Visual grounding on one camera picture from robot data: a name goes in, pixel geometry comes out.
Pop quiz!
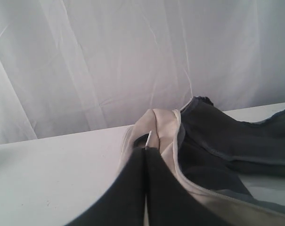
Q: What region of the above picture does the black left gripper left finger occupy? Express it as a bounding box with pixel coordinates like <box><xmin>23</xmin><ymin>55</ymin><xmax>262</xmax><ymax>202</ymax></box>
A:
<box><xmin>68</xmin><ymin>148</ymin><xmax>145</xmax><ymax>226</ymax></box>

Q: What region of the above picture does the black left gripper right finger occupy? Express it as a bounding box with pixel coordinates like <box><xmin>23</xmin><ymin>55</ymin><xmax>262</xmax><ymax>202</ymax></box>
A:
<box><xmin>146</xmin><ymin>147</ymin><xmax>229</xmax><ymax>226</ymax></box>

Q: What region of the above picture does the beige canvas duffel bag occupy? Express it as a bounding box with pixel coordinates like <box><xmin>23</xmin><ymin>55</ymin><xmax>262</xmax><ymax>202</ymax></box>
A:
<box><xmin>120</xmin><ymin>97</ymin><xmax>285</xmax><ymax>226</ymax></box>

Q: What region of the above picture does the white backdrop curtain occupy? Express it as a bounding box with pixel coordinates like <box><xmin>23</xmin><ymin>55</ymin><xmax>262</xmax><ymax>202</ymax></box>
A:
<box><xmin>0</xmin><ymin>0</ymin><xmax>285</xmax><ymax>144</ymax></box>

